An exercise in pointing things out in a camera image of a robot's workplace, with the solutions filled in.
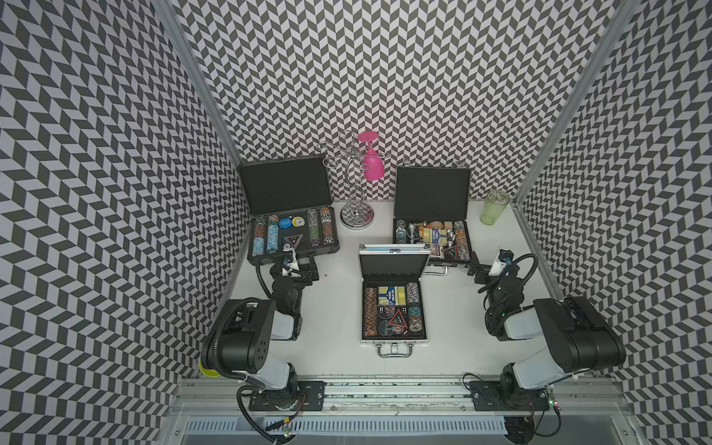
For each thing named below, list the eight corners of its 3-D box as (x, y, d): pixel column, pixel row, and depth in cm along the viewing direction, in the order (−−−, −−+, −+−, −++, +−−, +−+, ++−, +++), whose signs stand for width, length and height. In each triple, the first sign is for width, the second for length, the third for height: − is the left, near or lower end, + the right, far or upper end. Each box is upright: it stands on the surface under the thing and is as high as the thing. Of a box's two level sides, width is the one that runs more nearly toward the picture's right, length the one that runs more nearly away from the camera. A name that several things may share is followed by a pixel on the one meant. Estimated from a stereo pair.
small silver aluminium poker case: (360, 357, 81) (357, 331, 63) (362, 280, 97) (360, 242, 79) (428, 357, 81) (445, 331, 63) (418, 280, 97) (430, 242, 79)
